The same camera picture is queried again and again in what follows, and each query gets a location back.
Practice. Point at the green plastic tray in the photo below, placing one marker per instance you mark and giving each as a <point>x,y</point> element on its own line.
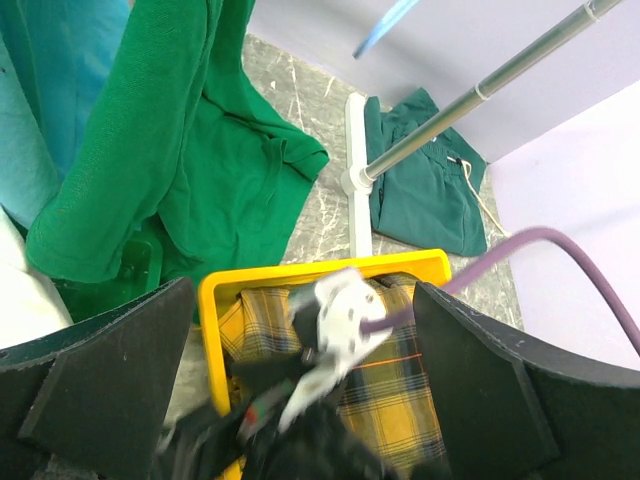
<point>139,273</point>

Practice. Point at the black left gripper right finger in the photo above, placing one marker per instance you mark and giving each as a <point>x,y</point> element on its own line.
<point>511,406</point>

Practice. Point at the light blue t-shirt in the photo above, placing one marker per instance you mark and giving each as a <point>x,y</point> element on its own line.
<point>55,58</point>

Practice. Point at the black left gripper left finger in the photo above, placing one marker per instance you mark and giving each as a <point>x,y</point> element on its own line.
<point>96,393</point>

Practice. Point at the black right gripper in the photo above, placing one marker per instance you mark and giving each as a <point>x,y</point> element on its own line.
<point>316,444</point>

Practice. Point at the yellow plaid cloth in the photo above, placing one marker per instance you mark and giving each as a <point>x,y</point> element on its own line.
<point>387,400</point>

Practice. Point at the blue wire hanger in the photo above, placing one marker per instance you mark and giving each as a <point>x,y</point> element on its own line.
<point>391,18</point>

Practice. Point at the white t-shirt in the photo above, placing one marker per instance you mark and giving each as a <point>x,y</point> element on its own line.
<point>31,306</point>

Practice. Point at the dark green shorts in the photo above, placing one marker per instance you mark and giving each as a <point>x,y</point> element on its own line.
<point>426,200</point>

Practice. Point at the white metal clothes rack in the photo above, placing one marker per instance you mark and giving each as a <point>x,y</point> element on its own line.
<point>358,178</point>

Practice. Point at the green t-shirt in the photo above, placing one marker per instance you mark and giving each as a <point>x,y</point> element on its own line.
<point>179,142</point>

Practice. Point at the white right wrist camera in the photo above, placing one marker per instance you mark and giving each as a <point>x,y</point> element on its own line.
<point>327,315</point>

